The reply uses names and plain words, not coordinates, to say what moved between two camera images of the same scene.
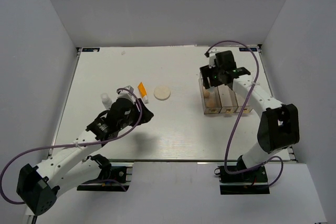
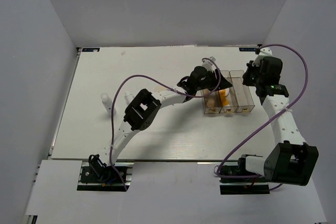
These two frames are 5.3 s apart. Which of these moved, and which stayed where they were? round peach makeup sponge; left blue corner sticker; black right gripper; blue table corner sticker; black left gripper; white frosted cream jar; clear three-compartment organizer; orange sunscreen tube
Moved: orange sunscreen tube; black left gripper; black right gripper
Stayed: clear three-compartment organizer; blue table corner sticker; left blue corner sticker; round peach makeup sponge; white frosted cream jar
